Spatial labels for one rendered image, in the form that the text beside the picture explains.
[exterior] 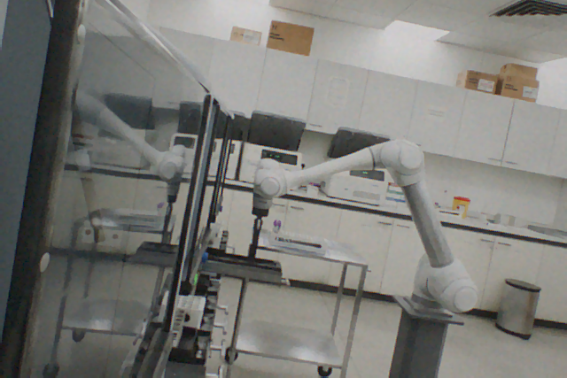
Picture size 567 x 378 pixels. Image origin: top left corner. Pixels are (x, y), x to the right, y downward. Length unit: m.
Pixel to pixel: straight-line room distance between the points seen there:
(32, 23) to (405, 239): 4.11
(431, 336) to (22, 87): 1.95
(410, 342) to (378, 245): 2.32
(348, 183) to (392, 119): 0.84
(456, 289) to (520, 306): 2.83
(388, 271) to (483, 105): 1.93
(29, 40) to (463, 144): 4.55
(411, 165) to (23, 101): 1.40
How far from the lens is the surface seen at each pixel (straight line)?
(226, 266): 1.98
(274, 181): 1.78
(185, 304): 1.34
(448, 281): 2.06
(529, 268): 5.24
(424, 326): 2.30
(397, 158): 1.87
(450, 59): 5.41
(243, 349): 2.51
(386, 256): 4.61
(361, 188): 4.43
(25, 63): 0.86
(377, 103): 4.74
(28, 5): 0.88
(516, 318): 4.87
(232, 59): 4.60
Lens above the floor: 1.35
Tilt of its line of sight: 3 degrees down
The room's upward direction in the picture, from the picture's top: 11 degrees clockwise
